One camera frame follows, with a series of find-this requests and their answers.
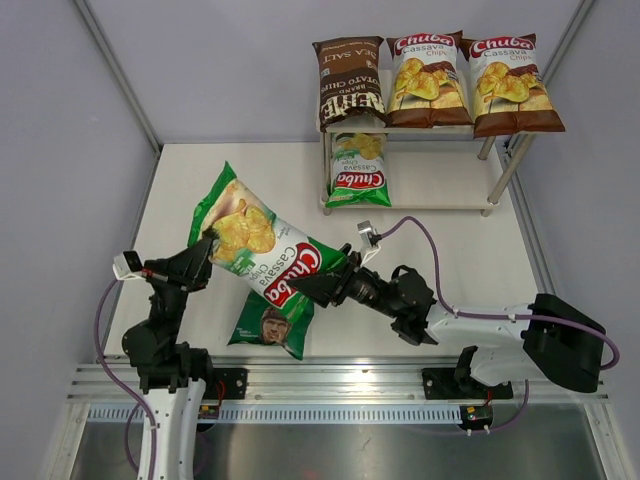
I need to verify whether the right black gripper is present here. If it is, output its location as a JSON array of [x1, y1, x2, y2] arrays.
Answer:
[[290, 242, 400, 318]]

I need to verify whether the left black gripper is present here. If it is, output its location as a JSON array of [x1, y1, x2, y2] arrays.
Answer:
[[143, 237, 218, 345]]

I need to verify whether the green Chuba bag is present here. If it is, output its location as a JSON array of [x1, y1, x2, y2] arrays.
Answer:
[[188, 163, 330, 314], [325, 132, 392, 209]]

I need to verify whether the green Real chips bag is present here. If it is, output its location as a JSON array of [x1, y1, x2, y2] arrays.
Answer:
[[228, 291, 314, 360]]

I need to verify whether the brown Kettle sea salt bag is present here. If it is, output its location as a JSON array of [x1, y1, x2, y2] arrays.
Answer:
[[312, 36, 387, 132]]

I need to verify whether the brown Chuba bag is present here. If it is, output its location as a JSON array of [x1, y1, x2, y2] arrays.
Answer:
[[386, 30, 472, 128], [459, 34, 565, 138]]

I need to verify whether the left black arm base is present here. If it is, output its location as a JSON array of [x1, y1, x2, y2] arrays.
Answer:
[[214, 367, 248, 401]]

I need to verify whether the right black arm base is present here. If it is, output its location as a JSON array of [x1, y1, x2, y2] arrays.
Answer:
[[421, 367, 514, 400]]

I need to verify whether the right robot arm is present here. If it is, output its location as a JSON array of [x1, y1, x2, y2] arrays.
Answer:
[[287, 252, 606, 398]]

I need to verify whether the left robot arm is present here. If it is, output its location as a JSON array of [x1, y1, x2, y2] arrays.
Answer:
[[113, 238, 218, 479]]

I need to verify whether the white two-tier shelf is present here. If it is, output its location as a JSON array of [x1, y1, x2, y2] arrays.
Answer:
[[320, 115, 535, 216]]

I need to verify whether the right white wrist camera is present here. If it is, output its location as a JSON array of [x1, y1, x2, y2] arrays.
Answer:
[[357, 221, 381, 265]]

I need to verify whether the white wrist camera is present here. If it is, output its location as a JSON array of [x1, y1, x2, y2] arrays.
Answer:
[[112, 250, 143, 281], [357, 221, 381, 265]]

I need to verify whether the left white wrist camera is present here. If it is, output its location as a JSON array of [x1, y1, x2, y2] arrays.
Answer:
[[112, 250, 143, 281]]

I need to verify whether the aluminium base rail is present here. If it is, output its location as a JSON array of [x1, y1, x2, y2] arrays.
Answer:
[[67, 355, 611, 426]]

